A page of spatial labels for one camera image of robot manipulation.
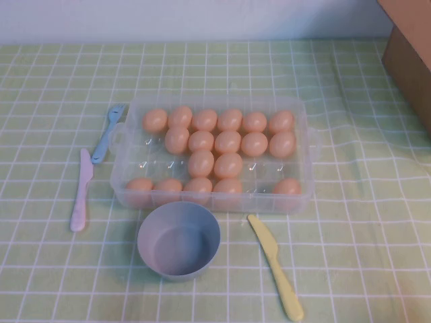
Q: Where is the tan plastic egg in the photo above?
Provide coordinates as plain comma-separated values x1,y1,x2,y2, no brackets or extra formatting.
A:
168,106,193,133
217,108,243,132
268,110,296,134
183,177,213,205
153,178,183,205
212,178,244,209
191,108,218,133
188,130,216,153
240,132,269,157
141,108,168,133
269,131,297,159
242,111,268,133
271,178,302,206
125,177,155,207
164,127,191,155
187,149,216,178
214,130,242,155
213,152,244,180

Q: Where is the clear plastic egg box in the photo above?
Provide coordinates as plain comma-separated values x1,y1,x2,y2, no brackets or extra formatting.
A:
110,95,321,215

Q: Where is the brown cardboard box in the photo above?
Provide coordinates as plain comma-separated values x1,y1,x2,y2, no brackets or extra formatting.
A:
376,0,431,134

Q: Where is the blue round bowl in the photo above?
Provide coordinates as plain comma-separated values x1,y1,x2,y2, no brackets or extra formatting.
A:
137,201,222,283

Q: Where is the blue plastic fork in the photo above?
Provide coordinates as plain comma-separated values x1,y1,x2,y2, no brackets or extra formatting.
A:
91,103,128,165

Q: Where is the yellow plastic knife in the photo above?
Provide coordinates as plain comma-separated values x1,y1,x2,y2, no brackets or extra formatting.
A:
247,214,304,322

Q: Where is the pink plastic knife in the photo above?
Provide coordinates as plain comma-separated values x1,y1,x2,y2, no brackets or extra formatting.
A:
69,148,94,232

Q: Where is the green checkered tablecloth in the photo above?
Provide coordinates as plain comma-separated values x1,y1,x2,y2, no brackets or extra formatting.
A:
0,37,431,323

